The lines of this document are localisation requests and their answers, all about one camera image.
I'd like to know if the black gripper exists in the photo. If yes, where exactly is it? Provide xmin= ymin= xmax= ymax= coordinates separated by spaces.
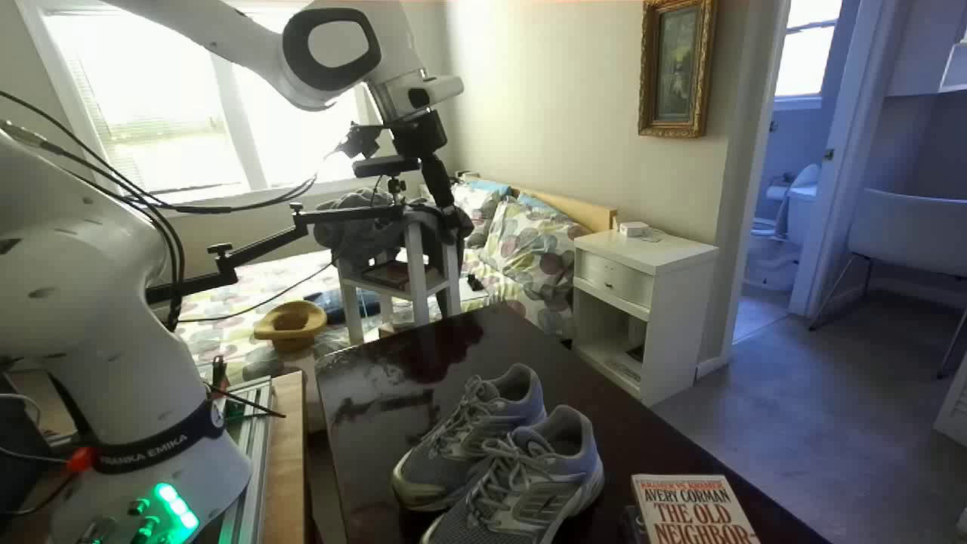
xmin=390 ymin=105 xmax=459 ymax=210

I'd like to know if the grey blue running shoe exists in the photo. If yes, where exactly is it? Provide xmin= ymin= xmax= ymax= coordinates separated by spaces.
xmin=420 ymin=403 xmax=608 ymax=544
xmin=390 ymin=360 xmax=551 ymax=514

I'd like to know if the dark grey bundle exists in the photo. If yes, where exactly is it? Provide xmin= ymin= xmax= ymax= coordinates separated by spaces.
xmin=305 ymin=193 xmax=477 ymax=270

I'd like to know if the white stool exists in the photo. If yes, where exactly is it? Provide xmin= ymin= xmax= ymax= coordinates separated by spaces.
xmin=336 ymin=206 xmax=466 ymax=345

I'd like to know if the floral bedding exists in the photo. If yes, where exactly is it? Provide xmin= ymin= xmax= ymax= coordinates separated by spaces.
xmin=174 ymin=174 xmax=593 ymax=406

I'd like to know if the wooden bed headboard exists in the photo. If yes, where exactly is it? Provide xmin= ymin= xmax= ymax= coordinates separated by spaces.
xmin=528 ymin=187 xmax=619 ymax=236

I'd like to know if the blue cloth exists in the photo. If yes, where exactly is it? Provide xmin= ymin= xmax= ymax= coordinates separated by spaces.
xmin=298 ymin=288 xmax=358 ymax=326

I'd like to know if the yellow bowl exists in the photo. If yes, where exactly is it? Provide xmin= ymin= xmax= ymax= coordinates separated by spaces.
xmin=251 ymin=300 xmax=330 ymax=356

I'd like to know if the white nightstand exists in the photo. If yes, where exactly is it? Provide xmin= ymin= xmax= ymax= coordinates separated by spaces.
xmin=571 ymin=225 xmax=720 ymax=407

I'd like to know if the gold framed picture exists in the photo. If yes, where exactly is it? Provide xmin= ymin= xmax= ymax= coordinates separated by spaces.
xmin=636 ymin=0 xmax=720 ymax=143

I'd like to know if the red black clamp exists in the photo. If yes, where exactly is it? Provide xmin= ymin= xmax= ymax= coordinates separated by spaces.
xmin=205 ymin=349 xmax=290 ymax=419

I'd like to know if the white framed window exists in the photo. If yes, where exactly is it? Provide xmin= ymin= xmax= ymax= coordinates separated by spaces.
xmin=18 ymin=0 xmax=405 ymax=206

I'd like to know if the wooden board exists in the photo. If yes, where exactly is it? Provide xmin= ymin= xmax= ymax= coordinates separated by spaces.
xmin=264 ymin=368 xmax=308 ymax=544

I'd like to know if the white toilet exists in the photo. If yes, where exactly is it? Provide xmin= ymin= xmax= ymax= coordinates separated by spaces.
xmin=749 ymin=159 xmax=825 ymax=296

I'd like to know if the white door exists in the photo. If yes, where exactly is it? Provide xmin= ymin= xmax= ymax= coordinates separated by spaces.
xmin=787 ymin=0 xmax=890 ymax=323

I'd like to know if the white paperback book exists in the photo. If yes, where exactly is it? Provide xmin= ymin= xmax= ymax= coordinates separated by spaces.
xmin=629 ymin=471 xmax=765 ymax=544

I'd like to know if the white rounded chair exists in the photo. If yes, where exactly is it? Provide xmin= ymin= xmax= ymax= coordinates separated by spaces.
xmin=846 ymin=185 xmax=967 ymax=285

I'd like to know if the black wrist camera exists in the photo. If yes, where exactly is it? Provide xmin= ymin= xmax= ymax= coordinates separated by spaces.
xmin=340 ymin=117 xmax=392 ymax=164

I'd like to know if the black camera mount boom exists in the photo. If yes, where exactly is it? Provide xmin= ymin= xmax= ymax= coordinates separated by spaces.
xmin=144 ymin=203 xmax=315 ymax=306

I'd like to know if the black cable bundle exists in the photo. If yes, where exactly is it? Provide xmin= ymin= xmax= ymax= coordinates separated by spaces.
xmin=0 ymin=88 xmax=322 ymax=330

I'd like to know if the aluminium rail frame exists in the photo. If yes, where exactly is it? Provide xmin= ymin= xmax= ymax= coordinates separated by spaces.
xmin=214 ymin=373 xmax=275 ymax=544

